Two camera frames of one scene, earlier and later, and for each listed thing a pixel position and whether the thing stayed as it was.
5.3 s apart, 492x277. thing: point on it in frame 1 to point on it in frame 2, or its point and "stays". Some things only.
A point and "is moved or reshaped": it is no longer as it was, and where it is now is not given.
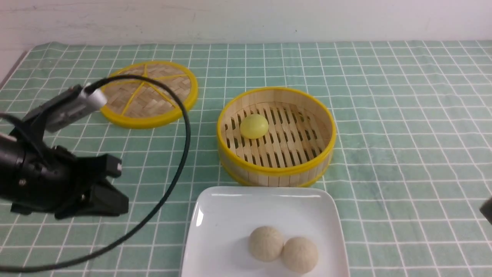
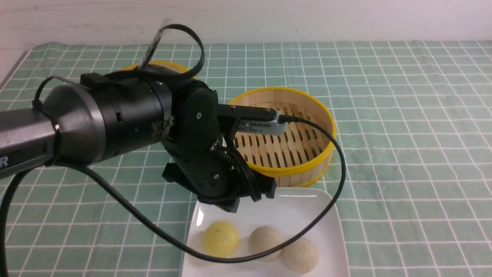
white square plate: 223,219 stays
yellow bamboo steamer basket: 298,146 stays
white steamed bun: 300,254 stays
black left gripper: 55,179 to 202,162
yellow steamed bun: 254,126 is moved or reshaped
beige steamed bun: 266,244 stays
